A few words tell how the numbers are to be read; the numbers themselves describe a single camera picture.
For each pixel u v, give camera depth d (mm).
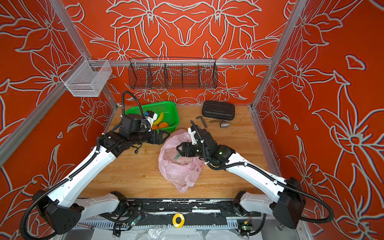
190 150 634
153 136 616
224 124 1036
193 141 652
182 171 790
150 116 634
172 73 987
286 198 384
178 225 678
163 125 953
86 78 910
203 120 1098
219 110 1096
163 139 645
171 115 1105
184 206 745
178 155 876
